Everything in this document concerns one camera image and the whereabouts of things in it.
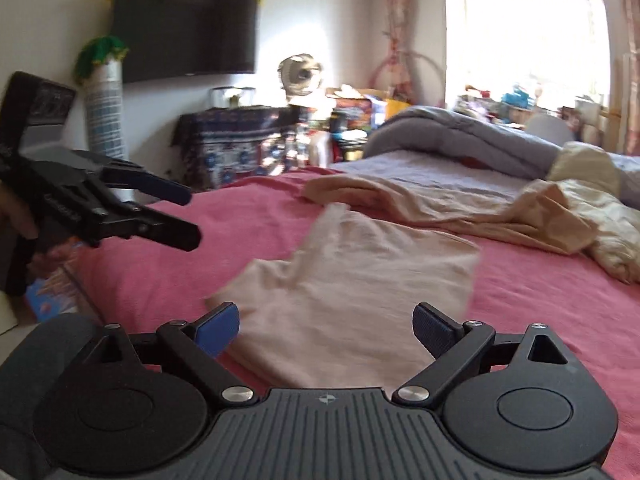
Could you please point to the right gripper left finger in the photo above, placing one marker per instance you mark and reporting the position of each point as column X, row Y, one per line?
column 191, row 350

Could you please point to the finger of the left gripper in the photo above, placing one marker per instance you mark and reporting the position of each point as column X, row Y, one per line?
column 129, row 176
column 129, row 219

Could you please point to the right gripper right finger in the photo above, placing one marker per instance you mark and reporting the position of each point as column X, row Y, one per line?
column 457, row 349

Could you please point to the beige long sleeve shirt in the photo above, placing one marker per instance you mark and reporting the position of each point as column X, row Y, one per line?
column 338, row 312

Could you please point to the person left hand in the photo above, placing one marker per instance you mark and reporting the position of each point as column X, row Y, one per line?
column 33, row 244

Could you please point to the pink bed blanket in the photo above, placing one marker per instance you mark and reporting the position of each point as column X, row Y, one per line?
column 140, row 285

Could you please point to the patterned blue cloth cabinet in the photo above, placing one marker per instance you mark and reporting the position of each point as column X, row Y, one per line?
column 222, row 145

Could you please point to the lavender bed sheet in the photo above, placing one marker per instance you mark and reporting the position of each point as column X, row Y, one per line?
column 413, row 169

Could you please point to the white desk fan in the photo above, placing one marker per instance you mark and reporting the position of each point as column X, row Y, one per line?
column 300, row 75

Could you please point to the grey quilt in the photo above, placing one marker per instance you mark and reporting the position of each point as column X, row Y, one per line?
column 504, row 158

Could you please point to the cream crumpled garment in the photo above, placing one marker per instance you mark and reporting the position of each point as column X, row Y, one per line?
column 592, row 185

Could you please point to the yellow paper bag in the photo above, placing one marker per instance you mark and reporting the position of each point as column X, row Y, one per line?
column 393, row 107

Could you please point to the pink patterned curtain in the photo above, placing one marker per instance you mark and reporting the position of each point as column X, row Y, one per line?
column 398, row 25

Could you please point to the black wall television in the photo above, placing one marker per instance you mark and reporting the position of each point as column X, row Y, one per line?
column 178, row 38

